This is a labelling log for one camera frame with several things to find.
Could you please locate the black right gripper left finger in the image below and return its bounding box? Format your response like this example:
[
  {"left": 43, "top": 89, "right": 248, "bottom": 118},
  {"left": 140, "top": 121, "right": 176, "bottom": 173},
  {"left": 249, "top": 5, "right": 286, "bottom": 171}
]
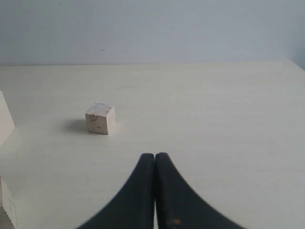
[{"left": 79, "top": 153, "right": 155, "bottom": 229}]

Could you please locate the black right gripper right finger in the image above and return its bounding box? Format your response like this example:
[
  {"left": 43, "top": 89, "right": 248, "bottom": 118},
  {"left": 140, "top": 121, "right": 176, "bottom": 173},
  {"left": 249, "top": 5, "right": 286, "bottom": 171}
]
[{"left": 155, "top": 153, "right": 243, "bottom": 229}]

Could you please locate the medium wooden cube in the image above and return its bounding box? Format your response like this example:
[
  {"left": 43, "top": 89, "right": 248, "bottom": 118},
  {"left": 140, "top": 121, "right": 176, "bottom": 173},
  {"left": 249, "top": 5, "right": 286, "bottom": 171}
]
[{"left": 0, "top": 177, "right": 17, "bottom": 229}]

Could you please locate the large wooden cube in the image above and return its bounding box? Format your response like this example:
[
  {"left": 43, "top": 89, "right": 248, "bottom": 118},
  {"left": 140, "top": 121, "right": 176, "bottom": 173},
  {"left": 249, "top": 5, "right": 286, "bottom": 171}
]
[{"left": 0, "top": 91, "right": 15, "bottom": 145}]

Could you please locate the small wooden cube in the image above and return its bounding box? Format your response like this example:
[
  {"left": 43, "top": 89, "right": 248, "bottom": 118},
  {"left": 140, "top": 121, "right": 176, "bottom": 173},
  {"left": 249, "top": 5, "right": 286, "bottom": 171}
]
[{"left": 85, "top": 103, "right": 116, "bottom": 135}]

